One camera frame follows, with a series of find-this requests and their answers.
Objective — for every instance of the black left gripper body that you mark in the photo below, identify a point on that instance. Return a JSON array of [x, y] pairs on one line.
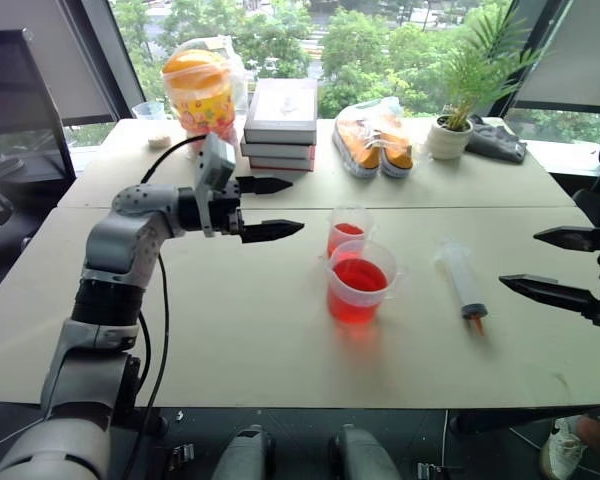
[[226, 210]]

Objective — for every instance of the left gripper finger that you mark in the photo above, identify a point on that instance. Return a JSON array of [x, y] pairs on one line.
[[265, 186], [272, 231]]

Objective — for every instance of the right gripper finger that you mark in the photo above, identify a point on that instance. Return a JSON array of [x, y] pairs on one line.
[[567, 239], [545, 292]]

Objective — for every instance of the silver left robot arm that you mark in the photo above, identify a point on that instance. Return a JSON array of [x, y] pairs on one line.
[[115, 240]]

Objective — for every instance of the small cup red liquid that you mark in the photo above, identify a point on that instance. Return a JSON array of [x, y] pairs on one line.
[[347, 232]]

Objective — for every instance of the clear plastic syringe orange tip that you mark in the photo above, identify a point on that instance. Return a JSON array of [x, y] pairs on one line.
[[461, 280]]

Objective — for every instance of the large beaker red liquid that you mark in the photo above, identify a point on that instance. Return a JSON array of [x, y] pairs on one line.
[[360, 292]]

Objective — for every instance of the orange yellow bagged toy cup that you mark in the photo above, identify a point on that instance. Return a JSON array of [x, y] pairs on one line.
[[200, 95]]

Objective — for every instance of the clear empty measuring cup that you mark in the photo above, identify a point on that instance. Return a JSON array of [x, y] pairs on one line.
[[150, 111]]

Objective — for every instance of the red spine hardcover book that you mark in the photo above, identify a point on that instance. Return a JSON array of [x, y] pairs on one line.
[[280, 164]]

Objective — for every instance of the dark hardcover book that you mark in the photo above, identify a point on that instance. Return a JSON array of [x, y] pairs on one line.
[[275, 150]]

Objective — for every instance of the thick grey cover book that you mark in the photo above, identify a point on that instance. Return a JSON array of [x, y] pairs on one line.
[[282, 107]]

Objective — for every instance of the small white crumpled lump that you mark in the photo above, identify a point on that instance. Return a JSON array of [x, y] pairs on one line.
[[159, 141]]

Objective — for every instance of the orange canvas shoe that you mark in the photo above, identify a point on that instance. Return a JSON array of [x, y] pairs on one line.
[[360, 147], [397, 152]]

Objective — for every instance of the white plastic bag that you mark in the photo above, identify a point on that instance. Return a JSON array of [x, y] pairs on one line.
[[237, 70]]

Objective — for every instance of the grey folded cloth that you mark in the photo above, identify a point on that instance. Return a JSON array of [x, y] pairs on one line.
[[497, 140]]

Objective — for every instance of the clear plastic shoe bag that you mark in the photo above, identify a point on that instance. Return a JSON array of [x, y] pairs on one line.
[[375, 107]]

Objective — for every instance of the green palm in white pot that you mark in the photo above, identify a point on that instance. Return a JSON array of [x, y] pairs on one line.
[[450, 140]]

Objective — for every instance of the white sneaker of bystander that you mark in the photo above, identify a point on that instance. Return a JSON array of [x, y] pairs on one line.
[[560, 450]]

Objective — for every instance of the black monitor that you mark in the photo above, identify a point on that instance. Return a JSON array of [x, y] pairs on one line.
[[20, 100]]

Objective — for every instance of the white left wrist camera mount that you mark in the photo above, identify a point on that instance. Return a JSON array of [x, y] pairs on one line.
[[215, 165]]

